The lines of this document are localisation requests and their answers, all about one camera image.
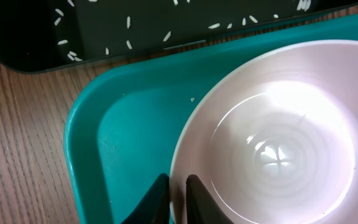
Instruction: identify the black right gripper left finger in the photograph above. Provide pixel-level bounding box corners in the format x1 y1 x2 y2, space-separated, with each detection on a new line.
122 174 170 224

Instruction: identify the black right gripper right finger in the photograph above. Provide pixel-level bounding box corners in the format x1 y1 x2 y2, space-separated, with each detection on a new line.
186 174 233 224

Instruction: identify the small pink bowl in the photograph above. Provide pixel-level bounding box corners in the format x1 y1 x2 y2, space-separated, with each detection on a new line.
170 40 358 223

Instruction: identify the black food waste tray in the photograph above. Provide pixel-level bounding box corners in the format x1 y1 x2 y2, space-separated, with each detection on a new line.
0 0 358 73

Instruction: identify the teal serving tray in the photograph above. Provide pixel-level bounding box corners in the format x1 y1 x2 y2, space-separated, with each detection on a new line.
64 14 358 223

